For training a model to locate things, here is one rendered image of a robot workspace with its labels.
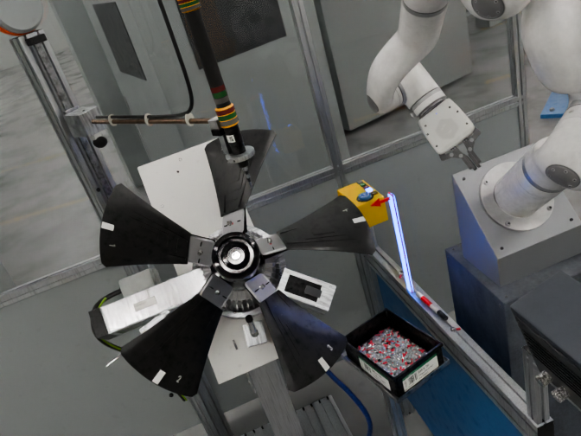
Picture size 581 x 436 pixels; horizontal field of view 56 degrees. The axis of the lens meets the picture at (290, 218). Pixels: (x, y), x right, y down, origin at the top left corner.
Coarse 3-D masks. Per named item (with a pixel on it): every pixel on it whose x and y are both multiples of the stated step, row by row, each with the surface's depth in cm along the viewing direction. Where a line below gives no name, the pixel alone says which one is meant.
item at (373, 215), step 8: (352, 184) 182; (368, 184) 180; (344, 192) 179; (352, 192) 178; (360, 192) 176; (352, 200) 173; (360, 200) 171; (368, 200) 170; (360, 208) 169; (368, 208) 170; (376, 208) 171; (384, 208) 172; (368, 216) 171; (376, 216) 172; (384, 216) 173; (368, 224) 172; (376, 224) 173
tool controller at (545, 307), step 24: (552, 288) 90; (576, 288) 88; (528, 312) 89; (552, 312) 87; (576, 312) 85; (528, 336) 90; (552, 336) 84; (576, 336) 82; (552, 360) 87; (576, 360) 79; (576, 384) 84
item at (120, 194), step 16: (112, 192) 136; (128, 192) 135; (112, 208) 136; (128, 208) 135; (144, 208) 135; (112, 224) 137; (128, 224) 137; (144, 224) 136; (160, 224) 136; (176, 224) 135; (112, 240) 139; (128, 240) 138; (144, 240) 138; (160, 240) 137; (176, 240) 137; (112, 256) 140; (128, 256) 140; (144, 256) 140; (160, 256) 140; (176, 256) 139
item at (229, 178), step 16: (208, 144) 152; (256, 144) 143; (208, 160) 151; (224, 160) 147; (256, 160) 141; (224, 176) 146; (240, 176) 142; (256, 176) 139; (224, 192) 145; (240, 192) 140; (224, 208) 143; (240, 208) 139
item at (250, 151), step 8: (208, 120) 126; (216, 120) 125; (216, 128) 126; (224, 136) 126; (224, 144) 127; (224, 152) 129; (232, 152) 129; (248, 152) 126; (232, 160) 125; (240, 160) 125
